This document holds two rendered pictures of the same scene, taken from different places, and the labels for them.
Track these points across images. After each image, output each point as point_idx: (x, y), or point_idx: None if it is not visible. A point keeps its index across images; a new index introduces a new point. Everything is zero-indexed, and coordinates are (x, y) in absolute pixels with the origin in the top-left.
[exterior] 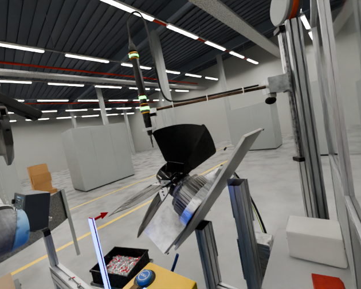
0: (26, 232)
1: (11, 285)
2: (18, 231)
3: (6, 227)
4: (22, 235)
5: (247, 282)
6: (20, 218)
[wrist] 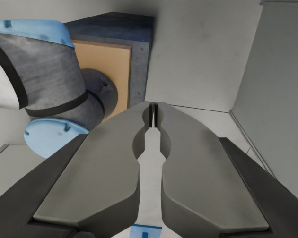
0: (65, 29)
1: (76, 46)
2: (67, 42)
3: (59, 58)
4: (68, 36)
5: None
6: (44, 33)
